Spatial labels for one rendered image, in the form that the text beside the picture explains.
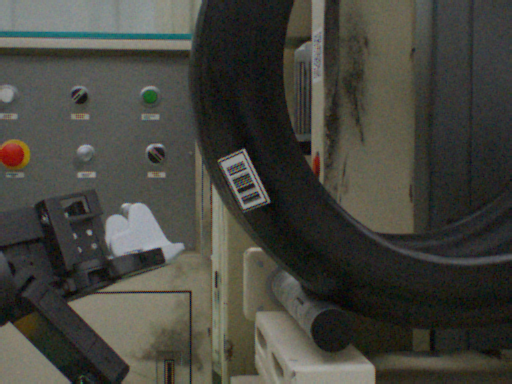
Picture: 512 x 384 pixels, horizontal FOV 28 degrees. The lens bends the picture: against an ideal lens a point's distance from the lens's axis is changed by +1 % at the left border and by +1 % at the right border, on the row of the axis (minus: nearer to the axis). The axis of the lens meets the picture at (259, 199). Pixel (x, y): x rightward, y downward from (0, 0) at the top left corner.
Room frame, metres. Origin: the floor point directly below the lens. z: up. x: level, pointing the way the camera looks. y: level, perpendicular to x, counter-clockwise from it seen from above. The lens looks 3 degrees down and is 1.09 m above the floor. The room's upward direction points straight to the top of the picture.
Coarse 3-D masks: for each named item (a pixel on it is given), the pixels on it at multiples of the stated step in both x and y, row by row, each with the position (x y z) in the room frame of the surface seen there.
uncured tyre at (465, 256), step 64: (256, 0) 1.01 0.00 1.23; (192, 64) 1.08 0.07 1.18; (256, 64) 1.01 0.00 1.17; (256, 128) 1.01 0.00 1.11; (320, 192) 1.01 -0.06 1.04; (320, 256) 1.02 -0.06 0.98; (384, 256) 1.02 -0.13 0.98; (448, 256) 1.03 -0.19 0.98; (384, 320) 1.08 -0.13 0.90; (448, 320) 1.06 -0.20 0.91
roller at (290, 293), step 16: (272, 288) 1.35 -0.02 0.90; (288, 288) 1.23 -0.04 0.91; (304, 288) 1.18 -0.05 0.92; (288, 304) 1.19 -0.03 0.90; (304, 304) 1.10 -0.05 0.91; (320, 304) 1.06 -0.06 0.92; (304, 320) 1.07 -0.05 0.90; (320, 320) 1.02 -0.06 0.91; (336, 320) 1.02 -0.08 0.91; (320, 336) 1.02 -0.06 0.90; (336, 336) 1.02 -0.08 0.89; (352, 336) 1.03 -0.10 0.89
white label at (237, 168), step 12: (228, 156) 1.03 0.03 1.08; (240, 156) 1.02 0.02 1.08; (228, 168) 1.03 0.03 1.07; (240, 168) 1.02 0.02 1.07; (252, 168) 1.01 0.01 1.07; (228, 180) 1.04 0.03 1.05; (240, 180) 1.03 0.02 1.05; (252, 180) 1.02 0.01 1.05; (240, 192) 1.03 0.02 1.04; (252, 192) 1.02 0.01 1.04; (264, 192) 1.01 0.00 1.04; (240, 204) 1.04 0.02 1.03; (252, 204) 1.03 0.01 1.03; (264, 204) 1.02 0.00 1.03
